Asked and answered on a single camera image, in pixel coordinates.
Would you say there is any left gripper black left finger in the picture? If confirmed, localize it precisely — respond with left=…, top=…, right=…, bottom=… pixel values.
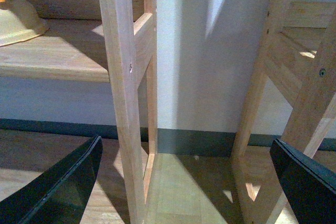
left=1, top=136, right=103, bottom=223

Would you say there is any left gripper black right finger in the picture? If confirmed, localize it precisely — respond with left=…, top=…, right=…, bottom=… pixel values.
left=270, top=139, right=335, bottom=223

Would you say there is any light wooden folding rack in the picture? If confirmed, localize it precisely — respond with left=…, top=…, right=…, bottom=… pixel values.
left=231, top=0, right=335, bottom=223

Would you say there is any light wooden shelf rack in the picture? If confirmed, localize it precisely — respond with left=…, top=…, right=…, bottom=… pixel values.
left=1, top=0, right=158, bottom=223

